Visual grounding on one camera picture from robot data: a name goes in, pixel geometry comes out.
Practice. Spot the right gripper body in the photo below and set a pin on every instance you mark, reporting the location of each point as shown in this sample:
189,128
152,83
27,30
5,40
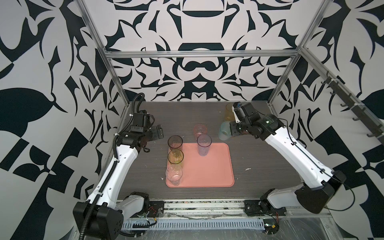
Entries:
239,128

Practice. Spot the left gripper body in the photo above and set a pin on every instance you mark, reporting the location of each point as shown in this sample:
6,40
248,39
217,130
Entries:
151,133

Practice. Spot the tall yellow glass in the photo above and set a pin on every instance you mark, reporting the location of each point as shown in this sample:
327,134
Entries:
229,114

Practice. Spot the tall dark grey glass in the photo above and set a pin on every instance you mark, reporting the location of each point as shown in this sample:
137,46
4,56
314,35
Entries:
175,142

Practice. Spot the teal glass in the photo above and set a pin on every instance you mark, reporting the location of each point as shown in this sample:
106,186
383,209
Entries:
225,131

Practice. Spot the tall green glass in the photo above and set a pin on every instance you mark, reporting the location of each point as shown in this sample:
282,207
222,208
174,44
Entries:
176,157

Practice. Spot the tall clear glass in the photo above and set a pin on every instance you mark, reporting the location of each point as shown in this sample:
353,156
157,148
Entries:
174,174

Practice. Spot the short pink glass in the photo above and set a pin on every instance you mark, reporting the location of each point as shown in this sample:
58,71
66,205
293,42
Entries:
199,129

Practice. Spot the tall blue glass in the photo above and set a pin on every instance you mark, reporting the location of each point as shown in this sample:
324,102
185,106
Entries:
204,142

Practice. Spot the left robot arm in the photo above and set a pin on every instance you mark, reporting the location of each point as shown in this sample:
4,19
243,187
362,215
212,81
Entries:
101,215

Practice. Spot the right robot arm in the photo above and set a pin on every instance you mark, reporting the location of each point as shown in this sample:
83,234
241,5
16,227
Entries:
320,183

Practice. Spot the pink tray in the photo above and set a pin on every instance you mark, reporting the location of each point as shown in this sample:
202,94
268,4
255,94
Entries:
211,171

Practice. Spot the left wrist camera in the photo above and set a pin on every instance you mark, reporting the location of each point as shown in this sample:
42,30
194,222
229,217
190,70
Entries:
142,122

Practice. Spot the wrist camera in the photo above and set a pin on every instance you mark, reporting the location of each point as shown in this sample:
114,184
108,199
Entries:
142,122
236,106

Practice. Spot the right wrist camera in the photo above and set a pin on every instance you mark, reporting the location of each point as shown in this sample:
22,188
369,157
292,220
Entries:
236,106

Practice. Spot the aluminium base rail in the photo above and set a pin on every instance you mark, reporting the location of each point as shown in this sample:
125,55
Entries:
204,208

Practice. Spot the white cable duct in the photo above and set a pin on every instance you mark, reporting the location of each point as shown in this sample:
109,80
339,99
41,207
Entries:
200,224

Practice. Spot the black hook rail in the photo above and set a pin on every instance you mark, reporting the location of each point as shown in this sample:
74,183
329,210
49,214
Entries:
361,111

